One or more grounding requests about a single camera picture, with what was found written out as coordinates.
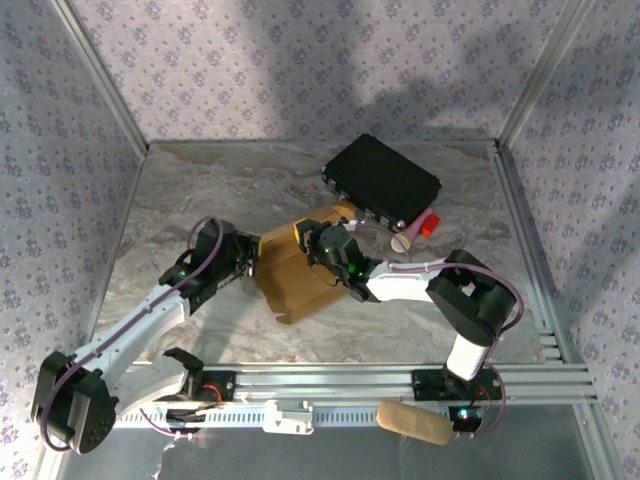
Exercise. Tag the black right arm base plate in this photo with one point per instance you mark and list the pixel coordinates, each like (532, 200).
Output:
(425, 385)

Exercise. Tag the aluminium left frame post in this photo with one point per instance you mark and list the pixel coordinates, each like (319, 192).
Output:
(100, 75)

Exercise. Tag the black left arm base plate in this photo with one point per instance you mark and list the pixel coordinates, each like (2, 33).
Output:
(225, 387)

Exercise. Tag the aluminium frame post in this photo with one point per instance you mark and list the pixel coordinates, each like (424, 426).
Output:
(100, 75)
(545, 70)

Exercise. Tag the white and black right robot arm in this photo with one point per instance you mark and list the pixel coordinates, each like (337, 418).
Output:
(400, 285)

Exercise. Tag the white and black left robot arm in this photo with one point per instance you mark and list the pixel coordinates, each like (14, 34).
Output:
(125, 325)

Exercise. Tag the black hard case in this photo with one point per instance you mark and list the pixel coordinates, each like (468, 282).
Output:
(380, 175)

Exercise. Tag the brown cardboard paper box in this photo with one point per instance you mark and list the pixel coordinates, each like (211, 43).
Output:
(285, 280)

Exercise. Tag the tan foam cushion roll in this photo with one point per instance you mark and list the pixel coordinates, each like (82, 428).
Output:
(415, 422)

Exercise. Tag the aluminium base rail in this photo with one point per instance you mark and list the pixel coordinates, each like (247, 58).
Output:
(325, 387)

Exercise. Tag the aluminium right frame post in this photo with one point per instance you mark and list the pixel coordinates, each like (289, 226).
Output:
(545, 70)

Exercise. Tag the white plastic bracket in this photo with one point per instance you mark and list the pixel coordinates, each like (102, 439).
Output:
(287, 417)

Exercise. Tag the pink bottle with white cap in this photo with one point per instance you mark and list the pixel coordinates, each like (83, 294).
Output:
(412, 232)

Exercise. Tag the aluminium side rails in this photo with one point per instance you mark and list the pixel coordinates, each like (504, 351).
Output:
(530, 250)

